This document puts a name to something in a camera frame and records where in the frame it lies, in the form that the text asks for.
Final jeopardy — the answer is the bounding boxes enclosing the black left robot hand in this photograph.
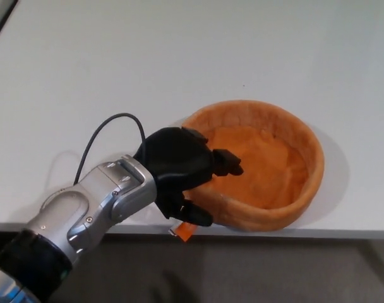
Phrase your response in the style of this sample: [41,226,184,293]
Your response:
[133,126,244,227]

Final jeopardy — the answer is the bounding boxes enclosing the orange soft plush plate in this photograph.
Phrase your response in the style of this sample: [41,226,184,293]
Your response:
[169,99,325,244]

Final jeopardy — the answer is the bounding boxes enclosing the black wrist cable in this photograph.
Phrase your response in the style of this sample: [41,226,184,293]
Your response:
[73,113,147,186]

